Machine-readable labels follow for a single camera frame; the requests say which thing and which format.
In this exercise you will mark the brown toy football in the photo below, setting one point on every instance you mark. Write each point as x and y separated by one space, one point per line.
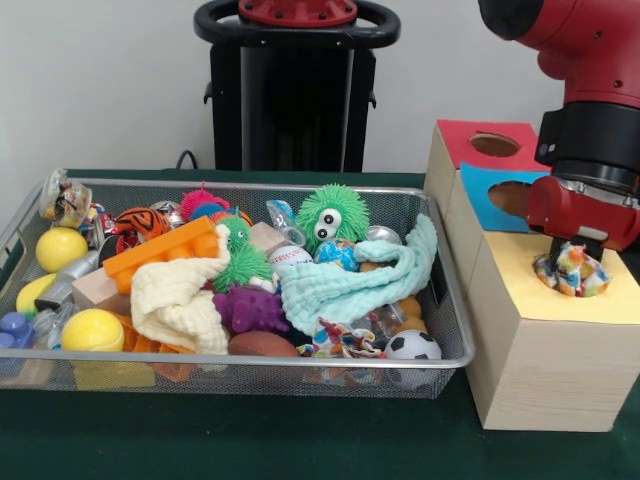
262 345

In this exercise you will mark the cream yellow cloth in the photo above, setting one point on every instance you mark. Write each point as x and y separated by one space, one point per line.
170 295

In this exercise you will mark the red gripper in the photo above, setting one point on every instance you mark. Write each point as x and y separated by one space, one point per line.
575 210

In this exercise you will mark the colourful patterned cloth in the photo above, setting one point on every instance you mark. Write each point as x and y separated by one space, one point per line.
570 275

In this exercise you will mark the yellow tennis ball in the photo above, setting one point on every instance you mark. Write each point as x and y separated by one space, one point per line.
92 330

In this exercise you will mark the purple spiky toy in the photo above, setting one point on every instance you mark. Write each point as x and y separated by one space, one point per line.
250 310

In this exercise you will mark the smooth yellow ball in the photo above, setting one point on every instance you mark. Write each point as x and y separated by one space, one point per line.
61 249

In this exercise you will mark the green puffer ball with eyes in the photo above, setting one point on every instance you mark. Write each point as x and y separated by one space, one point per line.
347 210

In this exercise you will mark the small soccer ball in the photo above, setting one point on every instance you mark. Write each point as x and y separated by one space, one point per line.
412 342

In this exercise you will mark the green spiky caterpillar toy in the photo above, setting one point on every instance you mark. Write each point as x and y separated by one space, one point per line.
245 262

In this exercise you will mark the wooden box with three holes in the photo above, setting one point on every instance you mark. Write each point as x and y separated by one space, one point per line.
550 380

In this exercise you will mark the mint green cloth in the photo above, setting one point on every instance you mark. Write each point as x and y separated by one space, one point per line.
330 295

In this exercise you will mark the orange toy brick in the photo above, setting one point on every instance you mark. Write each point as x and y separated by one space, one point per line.
160 245

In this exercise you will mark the shallow mesh bin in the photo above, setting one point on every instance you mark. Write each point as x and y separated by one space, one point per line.
250 372

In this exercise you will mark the dark green tablecloth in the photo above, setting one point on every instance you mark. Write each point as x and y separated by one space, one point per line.
250 440

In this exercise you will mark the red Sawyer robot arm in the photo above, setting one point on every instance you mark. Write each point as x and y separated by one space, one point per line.
590 60

